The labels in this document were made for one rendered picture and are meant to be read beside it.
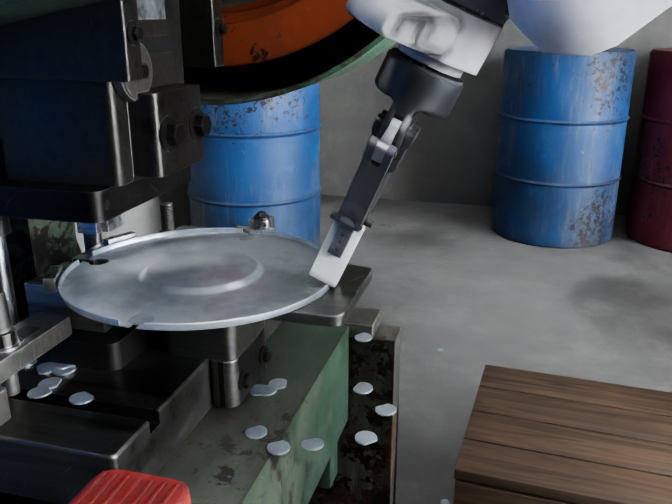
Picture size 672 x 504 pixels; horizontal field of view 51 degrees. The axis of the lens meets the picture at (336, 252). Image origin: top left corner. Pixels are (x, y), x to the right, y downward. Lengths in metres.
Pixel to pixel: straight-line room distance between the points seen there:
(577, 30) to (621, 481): 0.86
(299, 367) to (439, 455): 1.03
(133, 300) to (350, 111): 3.46
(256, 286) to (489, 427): 0.69
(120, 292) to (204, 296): 0.09
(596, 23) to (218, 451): 0.50
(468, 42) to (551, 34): 0.11
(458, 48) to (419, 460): 1.34
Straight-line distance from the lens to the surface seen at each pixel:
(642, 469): 1.28
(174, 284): 0.73
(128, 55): 0.64
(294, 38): 1.03
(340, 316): 0.66
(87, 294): 0.74
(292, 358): 0.87
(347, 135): 4.13
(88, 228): 0.79
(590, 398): 1.45
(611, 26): 0.52
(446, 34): 0.61
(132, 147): 0.71
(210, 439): 0.73
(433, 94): 0.63
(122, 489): 0.49
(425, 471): 1.78
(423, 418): 1.98
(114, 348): 0.74
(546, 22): 0.52
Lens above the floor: 1.05
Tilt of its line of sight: 19 degrees down
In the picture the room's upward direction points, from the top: straight up
